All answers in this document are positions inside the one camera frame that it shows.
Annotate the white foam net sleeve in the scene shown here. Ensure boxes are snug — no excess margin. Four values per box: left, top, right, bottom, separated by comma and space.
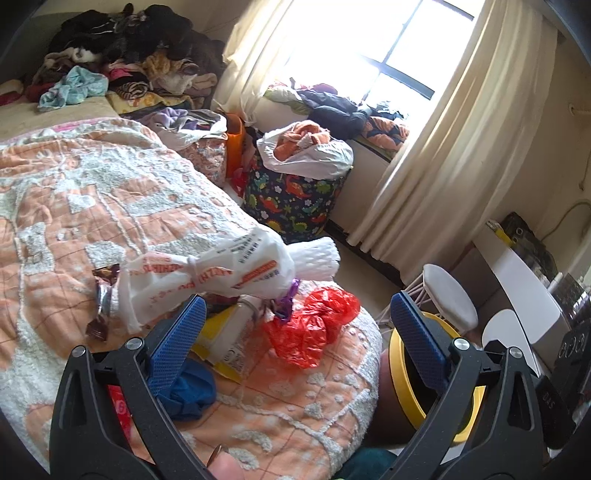
281, 236, 341, 282

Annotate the orange bag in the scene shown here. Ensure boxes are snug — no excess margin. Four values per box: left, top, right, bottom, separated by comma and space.
225, 113, 245, 181

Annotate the red plastic bag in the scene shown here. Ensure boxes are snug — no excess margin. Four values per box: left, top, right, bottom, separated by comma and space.
263, 286, 361, 368

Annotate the dinosaur print laundry basket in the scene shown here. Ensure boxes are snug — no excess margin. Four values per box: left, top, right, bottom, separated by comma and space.
243, 164, 347, 244

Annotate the white plastic bottle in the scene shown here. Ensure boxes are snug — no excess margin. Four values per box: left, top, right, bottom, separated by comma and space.
210, 295, 264, 374

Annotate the person's left hand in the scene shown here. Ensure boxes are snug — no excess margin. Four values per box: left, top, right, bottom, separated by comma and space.
208, 445, 245, 480

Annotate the teal cloth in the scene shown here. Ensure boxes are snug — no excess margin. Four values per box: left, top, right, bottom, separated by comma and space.
37, 65, 109, 112

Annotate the red packet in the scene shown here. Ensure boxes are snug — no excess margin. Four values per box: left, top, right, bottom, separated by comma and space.
107, 385, 139, 453

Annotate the dark teal clothing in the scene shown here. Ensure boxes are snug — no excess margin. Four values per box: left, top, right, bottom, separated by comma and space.
337, 448, 398, 480

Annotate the blue cloth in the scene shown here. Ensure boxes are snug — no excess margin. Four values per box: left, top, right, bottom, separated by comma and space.
168, 360, 218, 421

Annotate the brown candy wrapper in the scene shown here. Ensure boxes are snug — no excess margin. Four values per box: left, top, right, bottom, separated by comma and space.
86, 264, 122, 341

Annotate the orange and white blanket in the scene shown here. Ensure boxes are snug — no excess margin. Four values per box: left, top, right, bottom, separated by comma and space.
0, 117, 384, 476

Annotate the white printed plastic bag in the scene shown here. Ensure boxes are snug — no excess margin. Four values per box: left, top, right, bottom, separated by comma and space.
117, 226, 296, 333

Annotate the yellow-rimmed trash bin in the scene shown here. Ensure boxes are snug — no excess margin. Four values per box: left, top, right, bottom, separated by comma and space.
388, 311, 488, 446

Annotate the white wire-frame stool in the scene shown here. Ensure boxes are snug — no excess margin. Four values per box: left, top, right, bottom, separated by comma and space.
376, 264, 479, 337

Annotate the yellow and white bottle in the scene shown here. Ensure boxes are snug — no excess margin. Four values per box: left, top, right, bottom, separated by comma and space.
189, 307, 250, 384

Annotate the pile of clothes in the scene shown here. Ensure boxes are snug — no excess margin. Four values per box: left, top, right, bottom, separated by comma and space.
25, 2, 227, 112

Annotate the floral fabric bag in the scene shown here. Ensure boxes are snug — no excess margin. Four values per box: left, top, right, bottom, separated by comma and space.
178, 138, 229, 185

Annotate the white rounded furniture panel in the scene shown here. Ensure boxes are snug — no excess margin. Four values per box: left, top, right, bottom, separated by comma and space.
481, 308, 541, 374

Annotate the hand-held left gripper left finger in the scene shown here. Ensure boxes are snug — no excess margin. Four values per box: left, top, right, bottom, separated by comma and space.
48, 295, 218, 480

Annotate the white and purple clothing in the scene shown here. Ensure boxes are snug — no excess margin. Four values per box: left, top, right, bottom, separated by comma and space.
150, 107, 228, 148

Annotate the cream curtain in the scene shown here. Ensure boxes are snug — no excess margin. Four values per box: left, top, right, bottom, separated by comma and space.
212, 0, 324, 121
346, 0, 561, 273

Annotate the clothes heap on windowsill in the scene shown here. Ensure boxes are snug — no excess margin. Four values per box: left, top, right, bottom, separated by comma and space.
264, 78, 411, 151

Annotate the white desk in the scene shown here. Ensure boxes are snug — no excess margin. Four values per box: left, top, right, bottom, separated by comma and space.
473, 222, 573, 356

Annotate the white cloth on bag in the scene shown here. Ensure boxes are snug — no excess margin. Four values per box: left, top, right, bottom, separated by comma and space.
256, 121, 355, 176

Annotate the window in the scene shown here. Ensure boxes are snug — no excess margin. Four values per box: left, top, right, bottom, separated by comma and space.
277, 0, 485, 100

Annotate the purple wrapper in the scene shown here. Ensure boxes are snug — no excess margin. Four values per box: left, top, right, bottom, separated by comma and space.
270, 279, 302, 322

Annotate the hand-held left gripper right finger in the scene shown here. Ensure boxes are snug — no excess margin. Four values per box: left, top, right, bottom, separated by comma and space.
379, 291, 555, 480

